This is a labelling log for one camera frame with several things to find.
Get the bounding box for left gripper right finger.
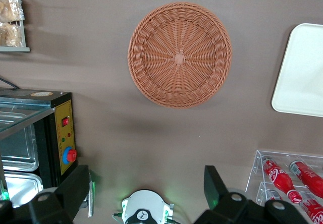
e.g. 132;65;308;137
194;165;266;224

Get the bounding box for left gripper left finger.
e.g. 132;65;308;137
29;164;91;224

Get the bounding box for round brown wicker basket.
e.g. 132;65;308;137
127;2;233;109

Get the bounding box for cream rectangular plastic tray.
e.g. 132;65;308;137
271;23;323;118

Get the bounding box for grey metal box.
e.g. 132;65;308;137
80;180;96;218

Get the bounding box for red emergency stop button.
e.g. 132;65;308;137
62;146;78;164

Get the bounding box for steel food pan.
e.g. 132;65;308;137
0;124;40;172
0;171;44;208

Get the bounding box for clear acrylic bottle rack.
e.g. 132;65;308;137
244;149;323;224

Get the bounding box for black food warmer cabinet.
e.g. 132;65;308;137
0;87;79;209

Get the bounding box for clear bag of snacks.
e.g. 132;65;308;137
0;22;23;47
0;0;25;23

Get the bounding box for black power cable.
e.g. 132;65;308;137
0;76;19;90

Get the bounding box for grey wire rack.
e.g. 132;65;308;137
0;0;30;52

